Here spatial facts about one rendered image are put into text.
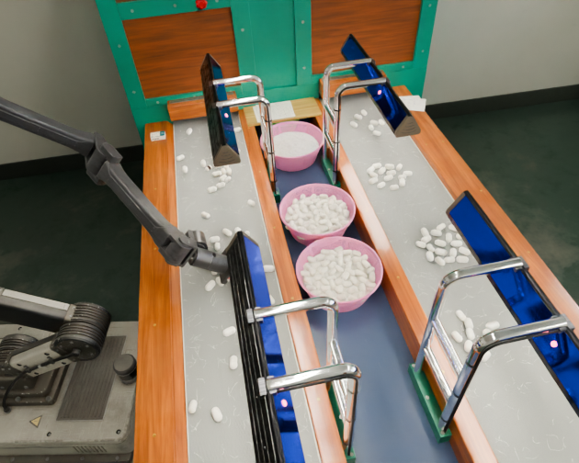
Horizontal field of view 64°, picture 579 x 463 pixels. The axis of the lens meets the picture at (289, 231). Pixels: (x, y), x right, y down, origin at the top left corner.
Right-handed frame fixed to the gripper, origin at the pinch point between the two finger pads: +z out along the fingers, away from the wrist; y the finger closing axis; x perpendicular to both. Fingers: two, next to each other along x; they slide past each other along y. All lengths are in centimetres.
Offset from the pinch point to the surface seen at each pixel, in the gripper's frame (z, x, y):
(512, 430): 42, -32, -62
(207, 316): -10.4, 10.5, -11.9
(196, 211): -9.9, 10.9, 34.6
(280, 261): 7.6, -6.9, 1.3
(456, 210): 21, -57, -20
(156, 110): -23, 13, 97
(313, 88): 33, -32, 96
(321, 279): 17.5, -11.9, -7.2
